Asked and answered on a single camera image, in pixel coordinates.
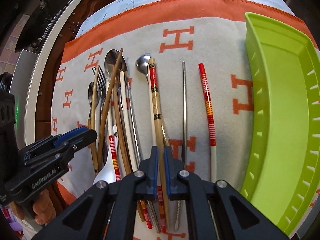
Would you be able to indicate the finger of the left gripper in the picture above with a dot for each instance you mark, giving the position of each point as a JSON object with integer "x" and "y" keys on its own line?
{"x": 51, "y": 142}
{"x": 61, "y": 155}

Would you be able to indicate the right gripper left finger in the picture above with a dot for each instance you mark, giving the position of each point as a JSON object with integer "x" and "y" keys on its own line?
{"x": 125, "y": 195}

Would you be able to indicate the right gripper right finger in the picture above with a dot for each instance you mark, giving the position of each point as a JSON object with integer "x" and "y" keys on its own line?
{"x": 198, "y": 195}

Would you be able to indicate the brown wooden chopstick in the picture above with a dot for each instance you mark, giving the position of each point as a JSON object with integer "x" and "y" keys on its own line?
{"x": 106, "y": 107}
{"x": 123, "y": 148}

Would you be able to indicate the cream chopstick red stripes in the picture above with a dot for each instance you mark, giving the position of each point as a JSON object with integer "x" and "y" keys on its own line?
{"x": 129, "y": 139}

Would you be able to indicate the metal chopstick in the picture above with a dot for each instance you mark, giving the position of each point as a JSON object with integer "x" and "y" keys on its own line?
{"x": 138, "y": 155}
{"x": 184, "y": 140}

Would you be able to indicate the red orange striped chopstick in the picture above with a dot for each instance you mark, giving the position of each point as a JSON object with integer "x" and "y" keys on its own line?
{"x": 210, "y": 122}

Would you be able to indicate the wooden handled steel spoon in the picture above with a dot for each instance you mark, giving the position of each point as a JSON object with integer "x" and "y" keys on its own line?
{"x": 92, "y": 97}

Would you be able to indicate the red banded bamboo chopstick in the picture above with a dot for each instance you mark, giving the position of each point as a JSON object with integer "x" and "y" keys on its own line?
{"x": 157, "y": 117}

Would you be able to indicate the left hand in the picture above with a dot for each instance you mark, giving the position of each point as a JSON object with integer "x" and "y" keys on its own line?
{"x": 42, "y": 207}

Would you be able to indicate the steel fork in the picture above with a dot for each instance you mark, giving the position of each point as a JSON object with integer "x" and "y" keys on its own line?
{"x": 101, "y": 95}

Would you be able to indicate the large steel spoon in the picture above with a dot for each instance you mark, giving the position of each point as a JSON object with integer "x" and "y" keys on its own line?
{"x": 109, "y": 62}

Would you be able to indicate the orange beige H blanket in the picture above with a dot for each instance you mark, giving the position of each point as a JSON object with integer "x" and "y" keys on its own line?
{"x": 212, "y": 32}

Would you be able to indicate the lime green plastic tray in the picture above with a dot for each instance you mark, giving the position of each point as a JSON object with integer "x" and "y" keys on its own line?
{"x": 282, "y": 177}

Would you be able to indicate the small spoon gold handle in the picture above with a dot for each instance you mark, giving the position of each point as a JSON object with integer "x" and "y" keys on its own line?
{"x": 142, "y": 66}

